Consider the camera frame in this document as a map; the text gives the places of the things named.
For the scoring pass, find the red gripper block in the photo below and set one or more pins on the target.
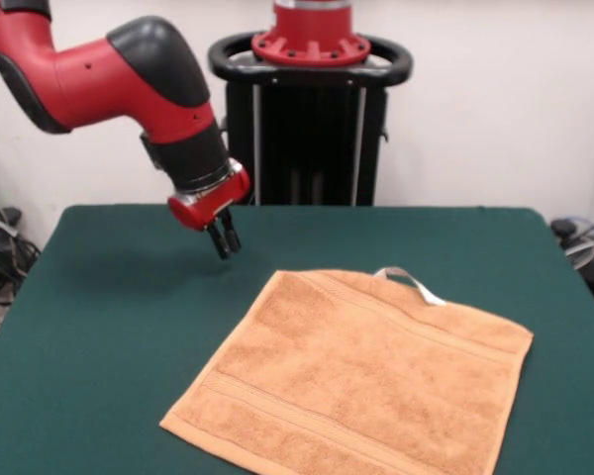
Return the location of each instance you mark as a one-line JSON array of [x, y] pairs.
[[213, 203]]

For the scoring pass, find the tan terry towel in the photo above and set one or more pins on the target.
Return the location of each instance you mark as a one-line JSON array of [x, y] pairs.
[[356, 376]]

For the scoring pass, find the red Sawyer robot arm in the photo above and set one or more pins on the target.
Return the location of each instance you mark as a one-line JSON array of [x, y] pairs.
[[104, 84]]

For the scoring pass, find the dark green table cloth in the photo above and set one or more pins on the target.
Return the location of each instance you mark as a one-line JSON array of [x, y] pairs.
[[104, 371]]

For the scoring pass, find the silver round disc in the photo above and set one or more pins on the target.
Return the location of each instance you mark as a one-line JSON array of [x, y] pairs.
[[581, 255]]

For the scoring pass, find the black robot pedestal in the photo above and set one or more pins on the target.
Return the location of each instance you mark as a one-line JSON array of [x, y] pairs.
[[307, 148]]

